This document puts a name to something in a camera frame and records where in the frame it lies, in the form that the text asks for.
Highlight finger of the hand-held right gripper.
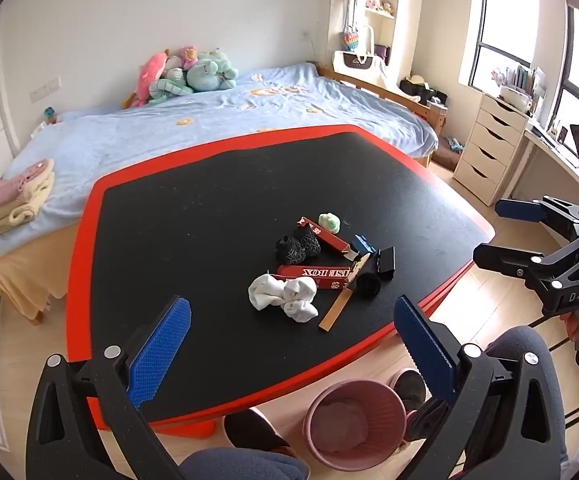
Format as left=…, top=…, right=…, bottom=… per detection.
left=473, top=238, right=579, bottom=289
left=495, top=195, right=579, bottom=242

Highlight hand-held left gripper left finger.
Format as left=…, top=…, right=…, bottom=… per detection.
left=26, top=296, right=192, bottom=480

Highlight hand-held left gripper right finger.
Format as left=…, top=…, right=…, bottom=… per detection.
left=393, top=295, right=570, bottom=480

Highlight black round object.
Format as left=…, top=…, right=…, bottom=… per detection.
left=357, top=272, right=383, bottom=298

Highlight black binder clip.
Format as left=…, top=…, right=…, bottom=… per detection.
left=375, top=246, right=396, bottom=281

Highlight wooden stick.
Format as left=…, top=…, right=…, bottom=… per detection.
left=318, top=287, right=357, bottom=333

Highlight wooden clothespin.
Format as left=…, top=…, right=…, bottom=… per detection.
left=347, top=252, right=373, bottom=288

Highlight pink waste bin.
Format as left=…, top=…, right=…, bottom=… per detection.
left=303, top=380, right=410, bottom=472

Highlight white socks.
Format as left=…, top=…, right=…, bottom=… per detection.
left=248, top=274, right=320, bottom=324

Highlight red box with white print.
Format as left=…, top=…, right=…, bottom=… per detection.
left=276, top=264, right=353, bottom=292

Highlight plain red long box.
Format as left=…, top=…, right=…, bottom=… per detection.
left=297, top=216, right=357, bottom=257

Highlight black sock ball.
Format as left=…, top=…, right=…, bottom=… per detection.
left=275, top=235, right=306, bottom=266
left=294, top=227, right=323, bottom=258

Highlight green white sock ball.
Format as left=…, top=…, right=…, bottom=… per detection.
left=318, top=212, right=343, bottom=235

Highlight person's right hand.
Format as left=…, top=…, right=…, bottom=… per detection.
left=558, top=309, right=579, bottom=345

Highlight white desk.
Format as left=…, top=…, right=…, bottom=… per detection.
left=509, top=117, right=579, bottom=201

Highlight white drawer cabinet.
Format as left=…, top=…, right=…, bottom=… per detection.
left=453, top=92, right=530, bottom=206

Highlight person's right leg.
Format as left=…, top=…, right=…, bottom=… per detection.
left=484, top=325, right=570, bottom=480

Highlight person's leg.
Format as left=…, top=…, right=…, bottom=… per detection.
left=179, top=447, right=310, bottom=480
left=484, top=325, right=570, bottom=480

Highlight brown floor mat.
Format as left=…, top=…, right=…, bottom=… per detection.
left=432, top=135, right=463, bottom=171

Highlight white basket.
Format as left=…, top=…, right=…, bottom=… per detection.
left=499, top=85, right=531, bottom=112

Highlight dark slipper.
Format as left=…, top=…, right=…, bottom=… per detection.
left=224, top=407, right=291, bottom=457

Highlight row of books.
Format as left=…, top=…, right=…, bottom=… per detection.
left=514, top=65, right=548, bottom=97

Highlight person's left leg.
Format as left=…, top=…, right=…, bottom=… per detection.
left=179, top=447, right=310, bottom=480

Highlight wooden bed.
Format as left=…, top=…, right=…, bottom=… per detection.
left=0, top=60, right=445, bottom=326

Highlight black bag with hat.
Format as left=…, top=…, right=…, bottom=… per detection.
left=399, top=75, right=449, bottom=107

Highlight window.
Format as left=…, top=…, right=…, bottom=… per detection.
left=469, top=0, right=579, bottom=136

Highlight cream folded towel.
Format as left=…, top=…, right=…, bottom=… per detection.
left=0, top=175, right=55, bottom=241

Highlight white tote bag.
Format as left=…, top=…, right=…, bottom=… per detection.
left=333, top=25, right=391, bottom=89

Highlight pink folded towel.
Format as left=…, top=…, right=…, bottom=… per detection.
left=0, top=158, right=55, bottom=214

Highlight green striped plush toy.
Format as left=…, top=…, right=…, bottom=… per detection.
left=148, top=67, right=195, bottom=106

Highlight light blue bedsheet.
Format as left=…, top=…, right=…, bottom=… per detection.
left=0, top=61, right=440, bottom=262

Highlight pink plush toy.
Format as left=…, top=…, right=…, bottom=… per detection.
left=136, top=52, right=168, bottom=107

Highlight green bear plush toy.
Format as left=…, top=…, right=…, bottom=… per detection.
left=186, top=49, right=238, bottom=92

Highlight white wall outlet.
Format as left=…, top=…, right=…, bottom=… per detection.
left=29, top=77, right=63, bottom=101

